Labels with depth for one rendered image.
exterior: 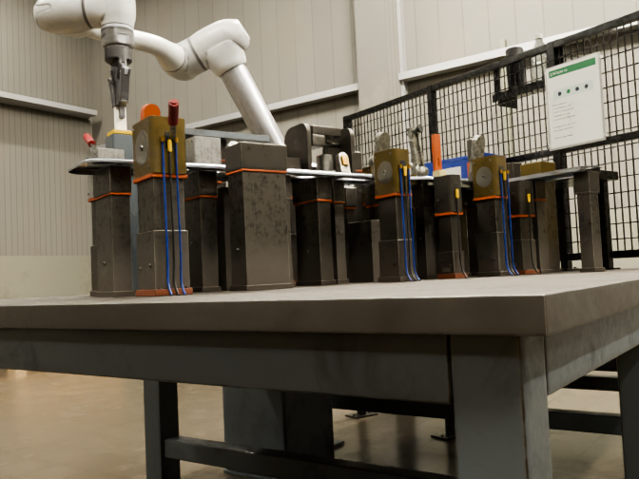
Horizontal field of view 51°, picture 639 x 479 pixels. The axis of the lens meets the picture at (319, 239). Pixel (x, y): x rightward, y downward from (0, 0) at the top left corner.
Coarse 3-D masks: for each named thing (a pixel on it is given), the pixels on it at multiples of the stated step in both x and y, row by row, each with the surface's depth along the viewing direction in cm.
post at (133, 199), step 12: (108, 144) 186; (120, 144) 185; (132, 144) 187; (132, 156) 187; (132, 180) 186; (132, 192) 186; (132, 204) 186; (132, 216) 185; (132, 228) 185; (132, 240) 185; (132, 252) 185; (132, 264) 184; (132, 276) 184; (132, 288) 184
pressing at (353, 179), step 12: (72, 168) 149; (84, 168) 156; (96, 168) 157; (132, 168) 159; (192, 168) 163; (204, 168) 164; (216, 168) 164; (300, 180) 191; (336, 180) 194; (348, 180) 194; (360, 180) 196; (372, 180) 198; (420, 180) 203; (432, 180) 204
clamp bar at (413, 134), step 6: (420, 126) 227; (408, 132) 229; (414, 132) 229; (420, 132) 227; (408, 138) 229; (414, 138) 228; (414, 144) 227; (420, 144) 229; (414, 150) 227; (420, 150) 228; (414, 156) 227; (420, 156) 228; (414, 162) 227; (420, 162) 228
